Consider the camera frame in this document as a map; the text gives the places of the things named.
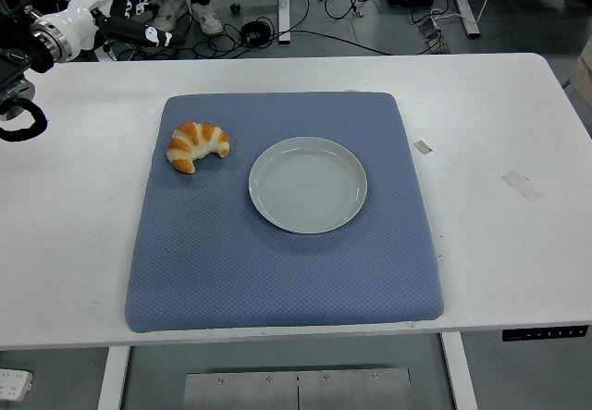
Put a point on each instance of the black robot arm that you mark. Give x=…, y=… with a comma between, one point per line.
x=18, y=53

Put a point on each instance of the small grey tape piece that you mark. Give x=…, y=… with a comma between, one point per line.
x=423, y=146

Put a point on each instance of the white table leg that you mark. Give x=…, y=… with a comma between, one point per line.
x=113, y=377
x=460, y=373

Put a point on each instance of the beige object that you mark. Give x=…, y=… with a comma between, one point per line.
x=583, y=74

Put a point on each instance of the white desk leg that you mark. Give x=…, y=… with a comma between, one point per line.
x=105, y=53
x=283, y=3
x=464, y=3

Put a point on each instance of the person's left leg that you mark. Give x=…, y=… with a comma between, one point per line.
x=205, y=16

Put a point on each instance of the person's leg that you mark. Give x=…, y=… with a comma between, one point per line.
x=205, y=16
x=170, y=14

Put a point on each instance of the white power strip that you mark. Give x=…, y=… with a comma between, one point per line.
x=14, y=384

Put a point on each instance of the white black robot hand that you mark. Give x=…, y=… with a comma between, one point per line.
x=83, y=9

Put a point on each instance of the grey foot pedal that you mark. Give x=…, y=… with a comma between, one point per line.
x=432, y=33

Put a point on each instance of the grey round plate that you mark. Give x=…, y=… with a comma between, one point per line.
x=307, y=188

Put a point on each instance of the large grey tape piece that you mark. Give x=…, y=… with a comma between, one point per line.
x=521, y=186

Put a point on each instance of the blue quilted mat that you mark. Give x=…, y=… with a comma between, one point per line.
x=277, y=280

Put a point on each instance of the black table control panel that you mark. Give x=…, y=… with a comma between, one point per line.
x=546, y=333

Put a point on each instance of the black caster wheel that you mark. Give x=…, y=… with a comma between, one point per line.
x=236, y=8

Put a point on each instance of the croissant bread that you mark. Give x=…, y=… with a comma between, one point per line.
x=194, y=144

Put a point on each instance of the person's right leg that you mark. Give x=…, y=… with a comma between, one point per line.
x=170, y=14

